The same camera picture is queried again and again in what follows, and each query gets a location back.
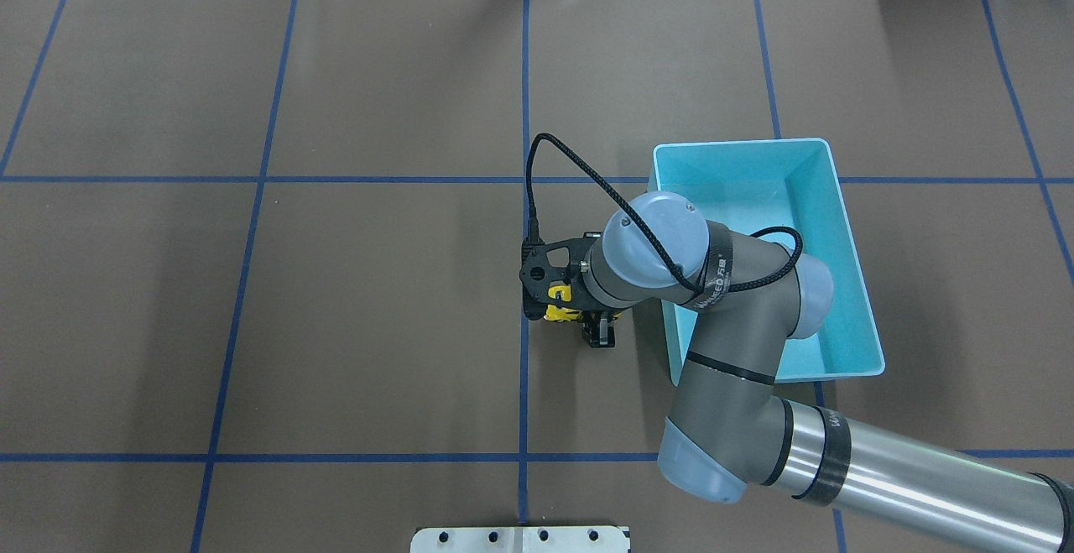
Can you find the light blue plastic bin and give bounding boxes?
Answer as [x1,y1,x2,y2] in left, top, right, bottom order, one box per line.
[649,139,885,383]

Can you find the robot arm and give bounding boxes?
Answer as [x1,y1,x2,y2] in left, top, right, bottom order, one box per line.
[520,192,1071,552]

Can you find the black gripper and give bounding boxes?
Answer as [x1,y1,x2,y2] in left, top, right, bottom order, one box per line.
[550,266,639,349]

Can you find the yellow beetle toy car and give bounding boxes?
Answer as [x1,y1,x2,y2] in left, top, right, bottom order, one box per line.
[537,283,625,324]

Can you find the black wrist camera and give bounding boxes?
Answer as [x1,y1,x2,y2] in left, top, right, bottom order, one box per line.
[519,235,597,321]

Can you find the white metal base plate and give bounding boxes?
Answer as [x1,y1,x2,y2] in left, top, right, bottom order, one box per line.
[409,525,633,552]

